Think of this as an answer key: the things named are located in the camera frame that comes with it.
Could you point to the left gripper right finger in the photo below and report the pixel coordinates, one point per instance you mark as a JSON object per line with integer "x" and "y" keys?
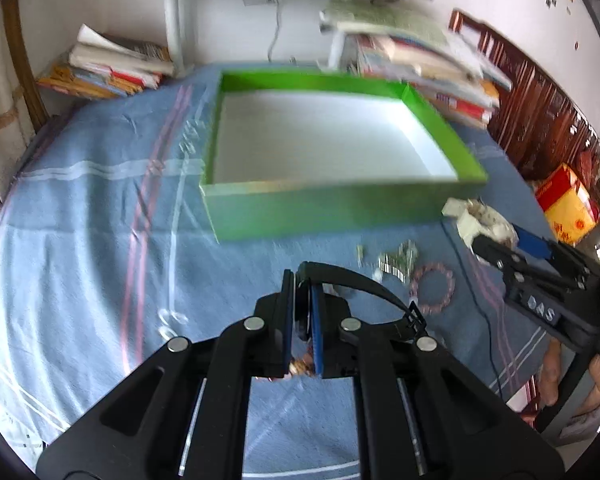
{"x": 331, "y": 356}

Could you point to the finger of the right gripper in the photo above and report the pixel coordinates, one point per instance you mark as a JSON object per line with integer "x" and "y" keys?
{"x": 493, "y": 252}
{"x": 533, "y": 245}

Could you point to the blue striped bed sheet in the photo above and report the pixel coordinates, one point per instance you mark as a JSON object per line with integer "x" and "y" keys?
{"x": 106, "y": 252}

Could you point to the green cardboard box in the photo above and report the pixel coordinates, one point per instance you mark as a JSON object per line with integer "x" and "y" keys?
{"x": 292, "y": 153}

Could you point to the left book stack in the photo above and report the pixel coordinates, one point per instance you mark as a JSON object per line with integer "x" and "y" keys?
{"x": 103, "y": 67}

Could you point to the book stack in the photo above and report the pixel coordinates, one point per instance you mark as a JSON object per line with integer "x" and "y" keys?
{"x": 399, "y": 44}
{"x": 103, "y": 67}

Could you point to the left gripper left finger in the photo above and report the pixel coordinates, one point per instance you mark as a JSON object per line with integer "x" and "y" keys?
{"x": 274, "y": 346}

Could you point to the right book stack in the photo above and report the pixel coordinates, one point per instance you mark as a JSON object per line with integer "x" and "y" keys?
{"x": 399, "y": 44}

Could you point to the person right hand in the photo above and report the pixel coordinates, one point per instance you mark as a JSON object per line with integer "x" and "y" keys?
{"x": 551, "y": 376}

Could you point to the red yellow gift bag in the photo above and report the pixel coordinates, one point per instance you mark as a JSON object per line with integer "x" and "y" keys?
{"x": 568, "y": 207}

